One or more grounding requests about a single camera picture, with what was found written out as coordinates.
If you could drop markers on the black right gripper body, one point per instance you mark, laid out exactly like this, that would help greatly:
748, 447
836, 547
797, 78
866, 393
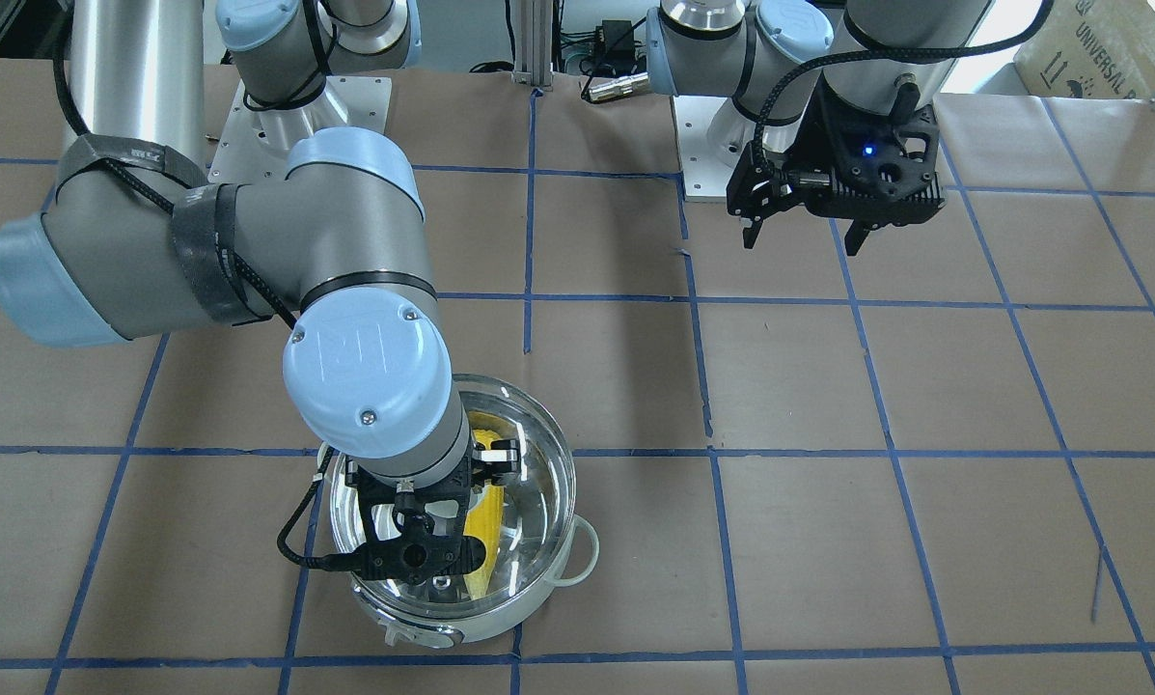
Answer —
503, 459

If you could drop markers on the white steel cooking pot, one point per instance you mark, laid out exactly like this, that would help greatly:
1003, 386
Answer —
500, 579

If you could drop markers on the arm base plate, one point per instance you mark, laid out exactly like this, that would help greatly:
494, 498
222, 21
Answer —
707, 154
254, 145

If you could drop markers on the yellow corn cob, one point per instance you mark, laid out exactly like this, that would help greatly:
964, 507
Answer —
485, 522

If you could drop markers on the cardboard box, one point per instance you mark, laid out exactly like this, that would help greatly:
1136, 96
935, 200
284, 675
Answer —
1092, 49

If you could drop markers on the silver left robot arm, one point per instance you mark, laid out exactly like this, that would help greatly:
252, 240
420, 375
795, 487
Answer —
768, 57

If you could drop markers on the aluminium frame post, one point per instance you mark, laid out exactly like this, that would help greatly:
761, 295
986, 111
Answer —
535, 38

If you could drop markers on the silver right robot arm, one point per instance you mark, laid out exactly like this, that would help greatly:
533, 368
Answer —
136, 245

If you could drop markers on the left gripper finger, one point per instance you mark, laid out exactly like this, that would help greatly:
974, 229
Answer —
857, 235
752, 226

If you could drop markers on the black power adapter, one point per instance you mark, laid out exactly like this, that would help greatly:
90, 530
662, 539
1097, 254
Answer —
615, 39

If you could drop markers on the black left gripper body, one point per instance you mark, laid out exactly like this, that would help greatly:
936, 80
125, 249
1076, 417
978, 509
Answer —
814, 145

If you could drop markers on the glass pot lid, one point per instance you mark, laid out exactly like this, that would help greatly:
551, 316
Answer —
529, 492

